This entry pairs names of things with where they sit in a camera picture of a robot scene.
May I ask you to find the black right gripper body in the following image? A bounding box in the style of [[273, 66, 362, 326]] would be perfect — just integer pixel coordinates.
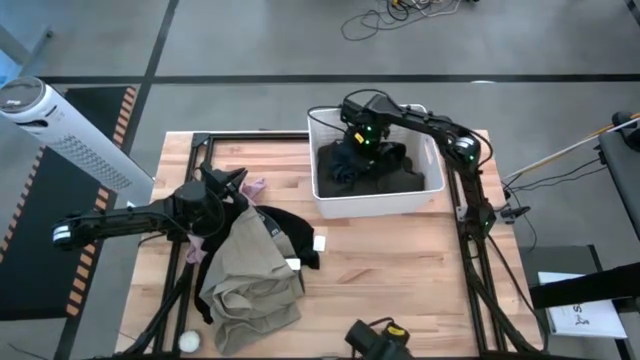
[[342, 94, 396, 154]]

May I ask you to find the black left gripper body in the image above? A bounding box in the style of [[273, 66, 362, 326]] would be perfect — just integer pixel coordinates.
[[199, 163, 250, 210]]

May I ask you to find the pink striped garment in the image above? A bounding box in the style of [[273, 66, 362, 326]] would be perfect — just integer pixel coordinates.
[[185, 177, 267, 266]]

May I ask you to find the black clothes pile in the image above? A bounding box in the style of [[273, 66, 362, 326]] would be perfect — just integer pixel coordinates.
[[317, 139, 426, 199]]

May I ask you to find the black garment with waistband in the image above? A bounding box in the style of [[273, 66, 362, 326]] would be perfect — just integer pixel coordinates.
[[192, 202, 321, 325]]

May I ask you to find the white mesh plastic basket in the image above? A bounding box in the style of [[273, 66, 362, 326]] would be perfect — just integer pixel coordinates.
[[306, 103, 446, 220]]

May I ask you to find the olive green garment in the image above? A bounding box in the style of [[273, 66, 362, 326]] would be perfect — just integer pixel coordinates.
[[198, 204, 306, 357]]

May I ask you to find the white tower fan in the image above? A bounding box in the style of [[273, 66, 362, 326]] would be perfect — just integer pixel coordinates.
[[0, 75, 155, 206]]

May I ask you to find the white ball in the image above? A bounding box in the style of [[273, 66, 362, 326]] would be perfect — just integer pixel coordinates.
[[178, 329, 203, 354]]

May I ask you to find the black mat with orange stripes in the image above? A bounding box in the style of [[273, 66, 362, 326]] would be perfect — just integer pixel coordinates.
[[0, 85, 139, 321]]

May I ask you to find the yellow and white rod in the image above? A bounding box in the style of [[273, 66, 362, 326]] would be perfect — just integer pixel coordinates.
[[502, 113, 640, 182]]

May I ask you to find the dark grey floor plate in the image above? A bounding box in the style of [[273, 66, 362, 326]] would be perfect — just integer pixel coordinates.
[[519, 244, 606, 360]]

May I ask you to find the black padded bench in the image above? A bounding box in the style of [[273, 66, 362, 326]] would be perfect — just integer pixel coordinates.
[[597, 110, 640, 241]]

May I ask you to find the black flat bar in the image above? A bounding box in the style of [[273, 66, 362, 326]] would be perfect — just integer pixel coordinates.
[[528, 262, 640, 311]]

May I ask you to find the white printed paper sheet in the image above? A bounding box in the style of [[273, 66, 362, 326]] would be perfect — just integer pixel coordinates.
[[537, 271, 629, 340]]

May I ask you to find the black floor cable loop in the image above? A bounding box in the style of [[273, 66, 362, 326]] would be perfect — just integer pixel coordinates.
[[340, 0, 431, 42]]

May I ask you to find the black cable clamp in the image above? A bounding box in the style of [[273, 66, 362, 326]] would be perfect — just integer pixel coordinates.
[[499, 203, 532, 222]]

